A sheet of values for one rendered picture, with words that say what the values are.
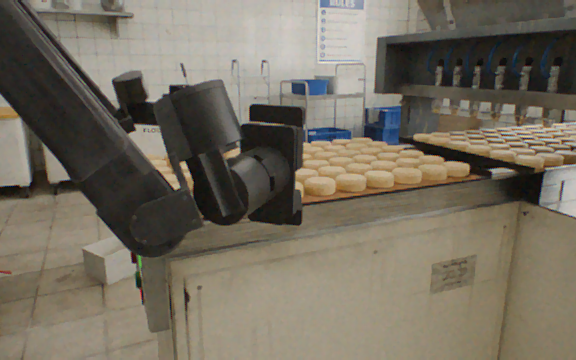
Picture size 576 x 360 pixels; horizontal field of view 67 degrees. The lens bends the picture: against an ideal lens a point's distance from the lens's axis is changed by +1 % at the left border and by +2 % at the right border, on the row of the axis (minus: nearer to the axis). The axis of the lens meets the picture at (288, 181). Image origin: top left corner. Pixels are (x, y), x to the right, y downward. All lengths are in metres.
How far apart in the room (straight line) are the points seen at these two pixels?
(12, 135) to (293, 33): 3.03
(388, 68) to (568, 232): 0.64
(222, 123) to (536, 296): 0.78
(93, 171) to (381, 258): 0.54
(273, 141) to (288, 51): 4.76
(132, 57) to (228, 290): 4.21
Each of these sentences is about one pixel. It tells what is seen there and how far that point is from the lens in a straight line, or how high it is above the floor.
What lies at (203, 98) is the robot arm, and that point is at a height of 1.07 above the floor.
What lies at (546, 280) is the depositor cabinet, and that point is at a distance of 0.99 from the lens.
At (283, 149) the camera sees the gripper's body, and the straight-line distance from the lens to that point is 0.46.
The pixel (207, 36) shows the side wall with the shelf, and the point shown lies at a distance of 4.90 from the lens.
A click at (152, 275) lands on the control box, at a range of 0.69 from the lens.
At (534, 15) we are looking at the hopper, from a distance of 1.07.
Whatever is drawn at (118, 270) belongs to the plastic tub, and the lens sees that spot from 2.47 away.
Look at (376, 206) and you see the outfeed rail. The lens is 0.75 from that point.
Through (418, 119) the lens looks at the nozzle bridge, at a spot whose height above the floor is 0.94.
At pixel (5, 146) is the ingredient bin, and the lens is 4.19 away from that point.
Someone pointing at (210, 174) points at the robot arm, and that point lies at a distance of 0.38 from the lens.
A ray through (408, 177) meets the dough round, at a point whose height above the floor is 0.92.
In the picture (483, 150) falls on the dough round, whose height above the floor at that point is 0.92.
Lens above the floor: 1.10
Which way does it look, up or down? 15 degrees down
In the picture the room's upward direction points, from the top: straight up
